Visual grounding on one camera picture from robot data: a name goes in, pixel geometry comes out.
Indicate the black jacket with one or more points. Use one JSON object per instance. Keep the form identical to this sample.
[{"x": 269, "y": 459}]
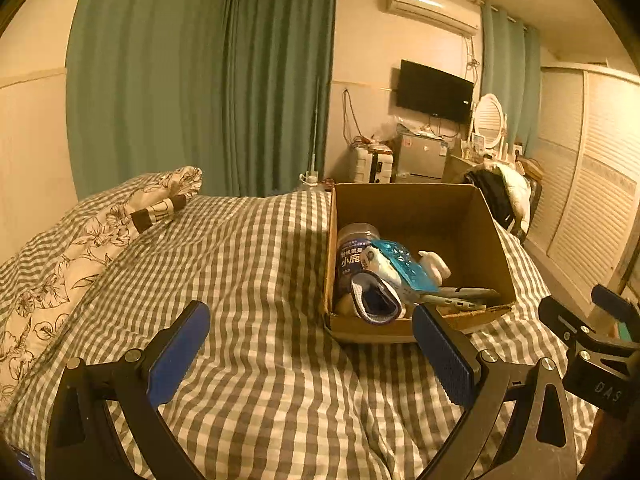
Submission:
[{"x": 490, "y": 195}]

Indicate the brown cardboard box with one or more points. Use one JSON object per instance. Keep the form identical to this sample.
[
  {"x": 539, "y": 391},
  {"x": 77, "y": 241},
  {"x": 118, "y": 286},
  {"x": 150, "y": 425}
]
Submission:
[{"x": 425, "y": 215}]

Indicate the white pole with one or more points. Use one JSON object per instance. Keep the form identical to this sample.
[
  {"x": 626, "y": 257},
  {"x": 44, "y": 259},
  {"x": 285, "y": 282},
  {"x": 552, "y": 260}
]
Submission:
[{"x": 312, "y": 135}]

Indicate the white sock with grey cuff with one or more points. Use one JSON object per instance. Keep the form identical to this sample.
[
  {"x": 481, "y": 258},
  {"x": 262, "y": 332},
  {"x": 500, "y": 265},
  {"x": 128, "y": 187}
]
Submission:
[{"x": 377, "y": 302}]

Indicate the white oval vanity mirror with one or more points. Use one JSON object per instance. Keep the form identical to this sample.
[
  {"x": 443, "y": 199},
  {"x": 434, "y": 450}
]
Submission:
[{"x": 489, "y": 120}]

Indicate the white air conditioner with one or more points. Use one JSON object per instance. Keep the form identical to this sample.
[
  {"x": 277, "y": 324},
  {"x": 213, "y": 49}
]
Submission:
[{"x": 430, "y": 7}]

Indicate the teal blister pack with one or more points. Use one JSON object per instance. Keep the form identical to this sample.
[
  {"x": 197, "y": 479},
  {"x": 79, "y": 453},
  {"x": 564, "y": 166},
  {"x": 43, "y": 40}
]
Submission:
[{"x": 407, "y": 267}]

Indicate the white floor appliance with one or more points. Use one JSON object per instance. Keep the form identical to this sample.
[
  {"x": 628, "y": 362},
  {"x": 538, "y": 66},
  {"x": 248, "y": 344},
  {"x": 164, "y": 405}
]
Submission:
[{"x": 372, "y": 165}]

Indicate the grey mini fridge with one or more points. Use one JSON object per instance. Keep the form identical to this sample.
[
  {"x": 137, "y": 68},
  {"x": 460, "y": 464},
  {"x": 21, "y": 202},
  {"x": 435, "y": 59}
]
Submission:
[{"x": 420, "y": 157}]

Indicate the floral pillow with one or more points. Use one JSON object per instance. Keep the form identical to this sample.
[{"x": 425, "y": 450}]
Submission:
[{"x": 70, "y": 260}]

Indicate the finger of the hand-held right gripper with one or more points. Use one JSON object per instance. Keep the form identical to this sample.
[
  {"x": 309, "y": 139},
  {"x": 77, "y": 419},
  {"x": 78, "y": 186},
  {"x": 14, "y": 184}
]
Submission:
[
  {"x": 562, "y": 317},
  {"x": 615, "y": 305}
]

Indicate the black wall television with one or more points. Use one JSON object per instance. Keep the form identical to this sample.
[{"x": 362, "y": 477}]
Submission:
[{"x": 434, "y": 90}]

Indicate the white louvered wardrobe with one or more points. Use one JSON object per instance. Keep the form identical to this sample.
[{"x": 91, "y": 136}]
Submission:
[{"x": 580, "y": 185}]

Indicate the white plastic bottle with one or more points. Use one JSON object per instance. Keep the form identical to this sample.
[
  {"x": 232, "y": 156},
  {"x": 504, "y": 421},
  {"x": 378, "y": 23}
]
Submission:
[{"x": 435, "y": 264}]

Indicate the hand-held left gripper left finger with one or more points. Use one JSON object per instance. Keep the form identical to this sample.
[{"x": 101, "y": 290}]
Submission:
[{"x": 180, "y": 355}]

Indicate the white jacket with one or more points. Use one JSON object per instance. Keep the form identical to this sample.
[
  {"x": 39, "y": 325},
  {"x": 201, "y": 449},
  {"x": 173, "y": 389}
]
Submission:
[{"x": 517, "y": 190}]

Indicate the narrow green curtain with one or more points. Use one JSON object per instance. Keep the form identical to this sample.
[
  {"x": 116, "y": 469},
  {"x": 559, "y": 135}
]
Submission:
[{"x": 510, "y": 80}]

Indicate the grey tool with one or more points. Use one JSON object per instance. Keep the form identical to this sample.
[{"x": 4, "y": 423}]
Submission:
[{"x": 460, "y": 296}]

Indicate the clear jar with blue label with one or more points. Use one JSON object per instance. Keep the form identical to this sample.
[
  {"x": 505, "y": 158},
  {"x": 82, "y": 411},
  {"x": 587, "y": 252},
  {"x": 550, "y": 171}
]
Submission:
[{"x": 352, "y": 255}]

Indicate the wooden chair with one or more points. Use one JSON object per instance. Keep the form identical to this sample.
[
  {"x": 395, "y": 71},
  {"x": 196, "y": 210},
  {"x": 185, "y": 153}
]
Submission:
[{"x": 532, "y": 185}]

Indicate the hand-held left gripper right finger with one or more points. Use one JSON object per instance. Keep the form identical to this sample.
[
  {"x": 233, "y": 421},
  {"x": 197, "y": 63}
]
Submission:
[{"x": 442, "y": 355}]

